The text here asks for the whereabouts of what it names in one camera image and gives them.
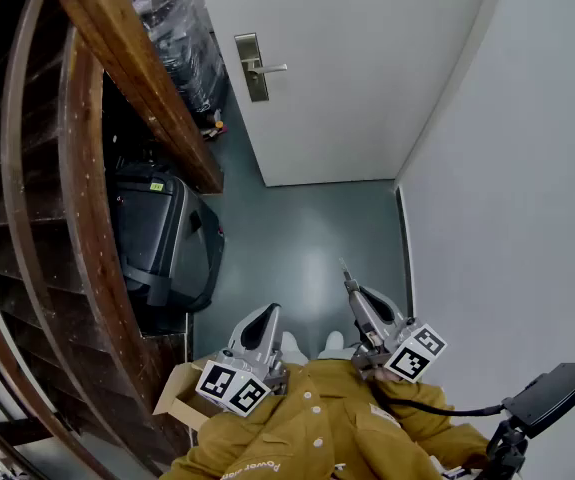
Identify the brown wooden stair beam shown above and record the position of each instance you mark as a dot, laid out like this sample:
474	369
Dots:
137	68

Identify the small orange items on floor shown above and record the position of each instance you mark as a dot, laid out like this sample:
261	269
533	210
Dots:
214	128

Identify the black stand clamp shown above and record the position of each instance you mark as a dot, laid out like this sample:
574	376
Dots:
507	450

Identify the person's mustard yellow jacket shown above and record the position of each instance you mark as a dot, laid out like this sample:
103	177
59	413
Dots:
327	428

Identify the black flat device on stand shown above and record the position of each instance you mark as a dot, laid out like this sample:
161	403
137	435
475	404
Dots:
557	398

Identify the white door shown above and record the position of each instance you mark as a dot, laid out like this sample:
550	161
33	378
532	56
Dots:
347	83

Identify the person's white right shoe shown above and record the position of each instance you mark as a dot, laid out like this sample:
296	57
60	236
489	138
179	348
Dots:
334	345

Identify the person's white left shoe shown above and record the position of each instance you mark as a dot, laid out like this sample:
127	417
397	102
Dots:
294	348

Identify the large black suitcase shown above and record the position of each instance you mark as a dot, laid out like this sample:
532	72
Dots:
167	238

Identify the person's white shoe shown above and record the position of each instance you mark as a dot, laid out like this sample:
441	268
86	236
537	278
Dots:
294	348
334	345

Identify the plastic-wrapped black suitcases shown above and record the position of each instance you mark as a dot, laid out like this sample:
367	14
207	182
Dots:
187	53

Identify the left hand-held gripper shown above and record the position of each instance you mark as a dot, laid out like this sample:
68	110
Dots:
239	368

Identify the silver door lock plate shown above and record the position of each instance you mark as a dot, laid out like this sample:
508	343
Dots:
252	83

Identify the small metal key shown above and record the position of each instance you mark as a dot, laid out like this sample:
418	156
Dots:
346	268

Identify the dark wooden staircase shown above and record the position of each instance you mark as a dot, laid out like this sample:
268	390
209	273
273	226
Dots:
32	228

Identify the brown cardboard box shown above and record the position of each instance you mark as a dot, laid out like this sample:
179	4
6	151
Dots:
179	398

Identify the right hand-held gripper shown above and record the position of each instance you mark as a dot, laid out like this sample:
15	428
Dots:
409	355

